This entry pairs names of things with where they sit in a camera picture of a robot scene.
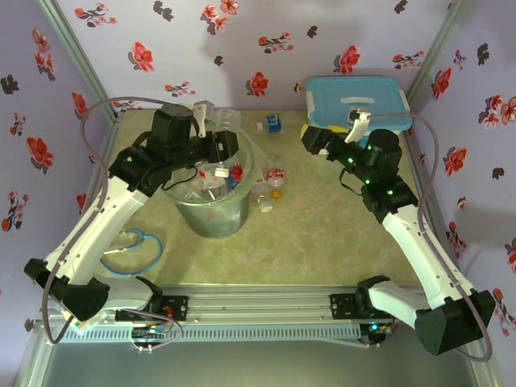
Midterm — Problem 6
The aluminium corner post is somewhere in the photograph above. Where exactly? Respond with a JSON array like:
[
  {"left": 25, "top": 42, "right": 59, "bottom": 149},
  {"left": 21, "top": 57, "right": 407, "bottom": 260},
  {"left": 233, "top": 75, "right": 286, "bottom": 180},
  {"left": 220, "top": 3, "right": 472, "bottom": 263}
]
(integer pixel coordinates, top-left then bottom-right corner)
[
  {"left": 38, "top": 0, "right": 120, "bottom": 120},
  {"left": 406, "top": 0, "right": 473, "bottom": 104}
]

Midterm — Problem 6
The clear box with colourful contents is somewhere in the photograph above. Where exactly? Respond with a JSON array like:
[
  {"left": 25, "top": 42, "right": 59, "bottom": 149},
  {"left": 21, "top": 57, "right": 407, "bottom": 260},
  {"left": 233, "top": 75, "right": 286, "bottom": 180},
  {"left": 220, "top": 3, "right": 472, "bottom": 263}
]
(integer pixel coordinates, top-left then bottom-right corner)
[{"left": 64, "top": 314, "right": 98, "bottom": 335}]

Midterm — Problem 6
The small clear bottle white cap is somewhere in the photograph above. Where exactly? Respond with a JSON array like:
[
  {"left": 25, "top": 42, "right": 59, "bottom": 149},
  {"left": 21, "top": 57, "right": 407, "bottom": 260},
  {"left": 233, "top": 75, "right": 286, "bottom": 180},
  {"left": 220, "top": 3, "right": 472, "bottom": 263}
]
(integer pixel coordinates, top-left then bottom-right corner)
[{"left": 252, "top": 181, "right": 275, "bottom": 214}]

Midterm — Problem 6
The crushed clear bottle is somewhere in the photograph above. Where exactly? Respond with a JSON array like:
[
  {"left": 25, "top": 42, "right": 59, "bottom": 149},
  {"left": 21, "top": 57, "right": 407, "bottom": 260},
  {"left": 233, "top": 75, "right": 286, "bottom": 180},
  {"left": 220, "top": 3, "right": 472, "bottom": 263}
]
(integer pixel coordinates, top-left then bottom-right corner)
[{"left": 215, "top": 106, "right": 242, "bottom": 134}]

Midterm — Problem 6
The blue label bottle white cap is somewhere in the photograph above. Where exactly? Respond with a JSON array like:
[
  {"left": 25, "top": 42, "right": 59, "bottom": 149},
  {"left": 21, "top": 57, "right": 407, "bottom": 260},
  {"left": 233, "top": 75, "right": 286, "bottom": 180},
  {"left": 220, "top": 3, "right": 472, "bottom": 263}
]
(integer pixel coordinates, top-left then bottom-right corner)
[{"left": 254, "top": 114, "right": 302, "bottom": 133}]

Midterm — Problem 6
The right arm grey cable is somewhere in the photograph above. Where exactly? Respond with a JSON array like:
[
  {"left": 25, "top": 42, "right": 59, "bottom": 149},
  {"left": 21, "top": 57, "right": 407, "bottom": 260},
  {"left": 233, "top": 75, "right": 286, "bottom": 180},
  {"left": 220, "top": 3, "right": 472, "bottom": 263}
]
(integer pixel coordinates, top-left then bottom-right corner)
[{"left": 367, "top": 113, "right": 493, "bottom": 362}]

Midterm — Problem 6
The crushed red label bottle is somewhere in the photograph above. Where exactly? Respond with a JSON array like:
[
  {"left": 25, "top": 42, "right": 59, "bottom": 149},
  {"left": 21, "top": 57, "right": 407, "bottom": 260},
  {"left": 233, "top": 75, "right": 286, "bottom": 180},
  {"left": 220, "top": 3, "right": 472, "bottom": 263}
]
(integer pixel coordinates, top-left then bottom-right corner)
[{"left": 264, "top": 165, "right": 288, "bottom": 189}]

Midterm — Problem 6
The clear plastic bin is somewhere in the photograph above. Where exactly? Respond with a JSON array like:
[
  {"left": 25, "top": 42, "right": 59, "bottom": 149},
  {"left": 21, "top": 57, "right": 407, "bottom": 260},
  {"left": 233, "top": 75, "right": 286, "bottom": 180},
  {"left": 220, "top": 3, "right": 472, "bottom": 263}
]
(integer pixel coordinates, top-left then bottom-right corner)
[{"left": 163, "top": 116, "right": 261, "bottom": 239}]

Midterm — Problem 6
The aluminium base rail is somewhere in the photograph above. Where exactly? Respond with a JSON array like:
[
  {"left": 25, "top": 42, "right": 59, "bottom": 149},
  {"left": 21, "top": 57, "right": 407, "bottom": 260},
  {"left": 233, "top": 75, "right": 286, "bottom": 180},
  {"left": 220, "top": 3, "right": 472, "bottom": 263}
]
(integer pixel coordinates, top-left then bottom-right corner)
[{"left": 40, "top": 285, "right": 483, "bottom": 324}]

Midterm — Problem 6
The white slotted cable duct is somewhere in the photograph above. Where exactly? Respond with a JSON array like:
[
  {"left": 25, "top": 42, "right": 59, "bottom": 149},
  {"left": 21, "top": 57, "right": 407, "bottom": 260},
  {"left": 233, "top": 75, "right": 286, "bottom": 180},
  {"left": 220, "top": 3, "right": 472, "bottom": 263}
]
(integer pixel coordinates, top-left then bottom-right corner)
[{"left": 54, "top": 323, "right": 361, "bottom": 343}]

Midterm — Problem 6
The white storage box blue lid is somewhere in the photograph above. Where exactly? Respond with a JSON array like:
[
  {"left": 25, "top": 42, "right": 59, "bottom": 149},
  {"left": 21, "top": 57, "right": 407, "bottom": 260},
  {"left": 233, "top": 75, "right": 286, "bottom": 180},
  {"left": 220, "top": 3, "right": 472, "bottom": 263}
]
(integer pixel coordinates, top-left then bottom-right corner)
[{"left": 304, "top": 75, "right": 414, "bottom": 142}]

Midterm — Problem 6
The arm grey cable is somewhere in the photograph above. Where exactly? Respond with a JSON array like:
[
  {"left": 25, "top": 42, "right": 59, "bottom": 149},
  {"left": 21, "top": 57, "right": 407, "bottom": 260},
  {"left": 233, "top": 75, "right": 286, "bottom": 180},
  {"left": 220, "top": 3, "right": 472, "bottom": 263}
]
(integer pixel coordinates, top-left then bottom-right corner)
[
  {"left": 42, "top": 96, "right": 190, "bottom": 346},
  {"left": 367, "top": 113, "right": 493, "bottom": 362}
]

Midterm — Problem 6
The left arm grey cable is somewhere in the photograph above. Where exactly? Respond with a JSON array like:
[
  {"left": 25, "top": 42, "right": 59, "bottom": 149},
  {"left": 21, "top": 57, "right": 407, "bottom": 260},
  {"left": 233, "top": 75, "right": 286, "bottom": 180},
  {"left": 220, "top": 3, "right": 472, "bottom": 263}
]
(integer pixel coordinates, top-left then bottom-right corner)
[{"left": 42, "top": 96, "right": 190, "bottom": 346}]

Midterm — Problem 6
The blue stethoscope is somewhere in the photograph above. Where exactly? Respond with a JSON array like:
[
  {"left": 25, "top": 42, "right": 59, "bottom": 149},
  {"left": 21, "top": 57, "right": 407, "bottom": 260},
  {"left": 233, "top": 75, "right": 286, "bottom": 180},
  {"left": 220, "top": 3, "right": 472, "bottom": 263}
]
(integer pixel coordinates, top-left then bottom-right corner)
[{"left": 100, "top": 228, "right": 164, "bottom": 278}]

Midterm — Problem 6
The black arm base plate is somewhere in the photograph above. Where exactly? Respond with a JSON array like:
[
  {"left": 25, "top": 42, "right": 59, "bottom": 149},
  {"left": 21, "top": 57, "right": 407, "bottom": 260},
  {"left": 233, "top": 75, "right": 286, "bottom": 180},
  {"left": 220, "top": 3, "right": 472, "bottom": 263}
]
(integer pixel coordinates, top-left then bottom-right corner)
[
  {"left": 114, "top": 295, "right": 189, "bottom": 323},
  {"left": 329, "top": 293, "right": 404, "bottom": 323}
]

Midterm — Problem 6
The red white label bottle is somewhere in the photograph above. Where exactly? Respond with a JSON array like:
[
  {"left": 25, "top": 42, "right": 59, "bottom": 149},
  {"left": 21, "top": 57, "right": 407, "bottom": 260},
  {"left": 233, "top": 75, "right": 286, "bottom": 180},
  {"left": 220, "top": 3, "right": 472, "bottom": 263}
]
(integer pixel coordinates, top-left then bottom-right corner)
[{"left": 197, "top": 167, "right": 227, "bottom": 190}]

